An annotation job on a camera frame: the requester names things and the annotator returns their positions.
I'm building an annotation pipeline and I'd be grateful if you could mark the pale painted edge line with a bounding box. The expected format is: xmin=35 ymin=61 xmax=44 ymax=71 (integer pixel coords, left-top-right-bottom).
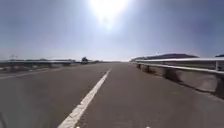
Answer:
xmin=0 ymin=66 xmax=73 ymax=80

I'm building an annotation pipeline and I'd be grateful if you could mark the dry roadside ground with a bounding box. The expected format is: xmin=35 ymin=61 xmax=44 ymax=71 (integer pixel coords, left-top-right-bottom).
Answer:
xmin=0 ymin=63 xmax=73 ymax=77

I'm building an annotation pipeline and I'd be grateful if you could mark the dark tree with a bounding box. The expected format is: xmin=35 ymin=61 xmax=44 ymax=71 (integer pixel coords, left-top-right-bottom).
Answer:
xmin=80 ymin=56 xmax=90 ymax=65

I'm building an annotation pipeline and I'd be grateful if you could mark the concrete kerb strip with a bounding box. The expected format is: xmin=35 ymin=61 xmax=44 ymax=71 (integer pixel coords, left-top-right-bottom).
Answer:
xmin=134 ymin=63 xmax=224 ymax=100

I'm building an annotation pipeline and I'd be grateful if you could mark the dark hill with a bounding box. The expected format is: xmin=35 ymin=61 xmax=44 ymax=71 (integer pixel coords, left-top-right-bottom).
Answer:
xmin=129 ymin=53 xmax=200 ymax=62

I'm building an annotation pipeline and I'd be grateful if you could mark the white painted road line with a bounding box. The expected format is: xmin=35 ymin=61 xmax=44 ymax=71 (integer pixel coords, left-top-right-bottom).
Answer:
xmin=57 ymin=68 xmax=113 ymax=128

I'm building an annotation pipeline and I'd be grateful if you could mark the grey asphalt road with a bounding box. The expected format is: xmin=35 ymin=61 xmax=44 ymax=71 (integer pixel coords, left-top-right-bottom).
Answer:
xmin=0 ymin=62 xmax=224 ymax=128

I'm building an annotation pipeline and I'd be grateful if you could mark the distant guardrail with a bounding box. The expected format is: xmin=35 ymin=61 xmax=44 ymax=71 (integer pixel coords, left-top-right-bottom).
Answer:
xmin=0 ymin=59 xmax=77 ymax=68

